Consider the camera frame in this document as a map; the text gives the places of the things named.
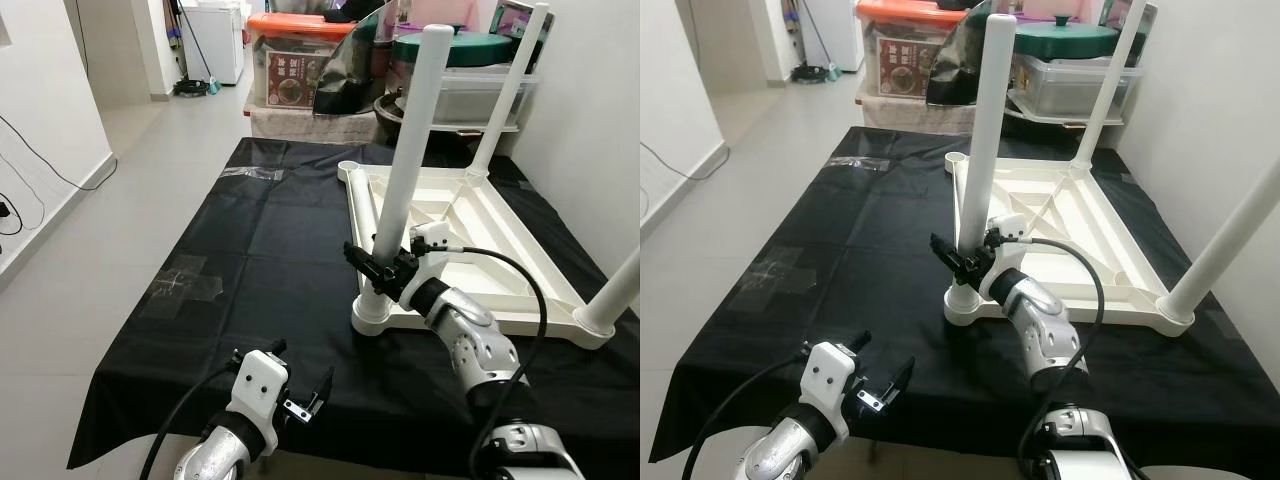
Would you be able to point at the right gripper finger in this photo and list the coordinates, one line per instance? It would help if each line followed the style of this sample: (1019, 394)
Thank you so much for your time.
(363, 260)
(948, 254)

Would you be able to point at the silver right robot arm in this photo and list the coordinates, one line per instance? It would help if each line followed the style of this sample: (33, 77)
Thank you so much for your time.
(480, 345)
(1045, 330)

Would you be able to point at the white plastic children table top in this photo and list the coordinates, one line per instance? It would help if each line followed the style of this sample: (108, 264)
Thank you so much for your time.
(1090, 250)
(510, 260)

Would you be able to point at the black tablecloth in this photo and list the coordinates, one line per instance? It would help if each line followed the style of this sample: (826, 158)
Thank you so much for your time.
(250, 300)
(850, 220)

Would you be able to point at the flat clear tape patch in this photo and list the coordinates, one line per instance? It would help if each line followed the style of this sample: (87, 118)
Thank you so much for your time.
(778, 272)
(182, 287)

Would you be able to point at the black bag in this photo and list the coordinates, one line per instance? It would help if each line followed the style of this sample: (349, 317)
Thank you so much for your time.
(955, 70)
(350, 75)

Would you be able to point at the clear plastic storage bin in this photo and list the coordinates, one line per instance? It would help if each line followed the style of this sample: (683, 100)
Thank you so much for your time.
(1060, 90)
(470, 100)

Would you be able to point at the storage box with orange lid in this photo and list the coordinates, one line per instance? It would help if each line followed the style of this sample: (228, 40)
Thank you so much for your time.
(900, 55)
(290, 65)

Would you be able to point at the white appliance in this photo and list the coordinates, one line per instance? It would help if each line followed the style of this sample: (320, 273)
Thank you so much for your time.
(835, 30)
(215, 40)

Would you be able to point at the pink box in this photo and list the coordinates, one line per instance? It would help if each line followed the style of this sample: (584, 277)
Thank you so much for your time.
(470, 15)

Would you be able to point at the dark printed carton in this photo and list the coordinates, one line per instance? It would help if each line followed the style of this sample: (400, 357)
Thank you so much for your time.
(1140, 20)
(520, 25)

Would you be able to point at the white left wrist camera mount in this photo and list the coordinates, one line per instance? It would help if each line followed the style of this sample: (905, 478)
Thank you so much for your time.
(828, 375)
(255, 385)

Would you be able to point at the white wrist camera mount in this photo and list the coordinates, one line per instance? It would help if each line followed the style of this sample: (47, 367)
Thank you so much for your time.
(1005, 235)
(430, 240)
(255, 385)
(828, 375)

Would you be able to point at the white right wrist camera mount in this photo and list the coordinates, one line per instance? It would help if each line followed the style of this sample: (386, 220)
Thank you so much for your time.
(430, 240)
(1005, 235)

